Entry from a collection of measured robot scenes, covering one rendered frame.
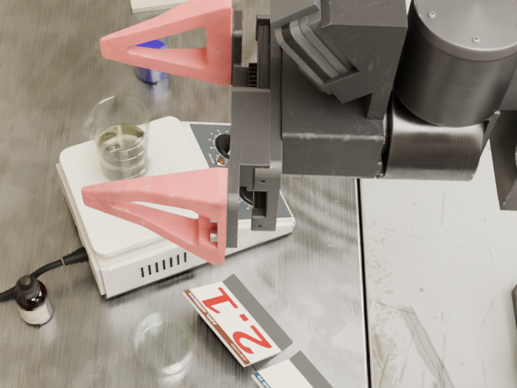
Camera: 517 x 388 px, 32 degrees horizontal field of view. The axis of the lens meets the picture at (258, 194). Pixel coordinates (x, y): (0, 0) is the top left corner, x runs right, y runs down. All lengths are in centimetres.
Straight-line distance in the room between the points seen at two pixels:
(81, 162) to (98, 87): 18
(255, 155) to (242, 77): 10
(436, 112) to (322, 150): 6
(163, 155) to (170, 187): 42
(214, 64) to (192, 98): 47
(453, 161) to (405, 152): 3
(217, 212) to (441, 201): 55
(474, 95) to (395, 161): 6
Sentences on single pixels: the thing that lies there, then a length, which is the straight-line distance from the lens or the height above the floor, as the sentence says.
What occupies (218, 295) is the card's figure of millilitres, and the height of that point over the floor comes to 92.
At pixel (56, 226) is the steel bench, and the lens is 93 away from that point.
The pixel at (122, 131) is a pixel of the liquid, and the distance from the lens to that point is 84.
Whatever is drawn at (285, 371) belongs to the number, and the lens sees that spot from 84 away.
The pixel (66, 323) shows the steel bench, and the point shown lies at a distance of 88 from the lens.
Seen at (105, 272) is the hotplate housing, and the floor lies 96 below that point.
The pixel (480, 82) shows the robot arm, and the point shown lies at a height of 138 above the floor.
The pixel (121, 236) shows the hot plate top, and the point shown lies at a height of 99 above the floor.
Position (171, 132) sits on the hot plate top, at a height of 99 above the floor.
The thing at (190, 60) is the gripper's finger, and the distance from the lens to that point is 54.
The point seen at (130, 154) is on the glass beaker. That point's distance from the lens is 80.
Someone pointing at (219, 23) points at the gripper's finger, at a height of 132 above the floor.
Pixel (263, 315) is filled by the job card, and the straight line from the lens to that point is 87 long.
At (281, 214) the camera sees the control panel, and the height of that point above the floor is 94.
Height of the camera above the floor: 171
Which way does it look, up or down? 59 degrees down
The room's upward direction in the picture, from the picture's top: 5 degrees clockwise
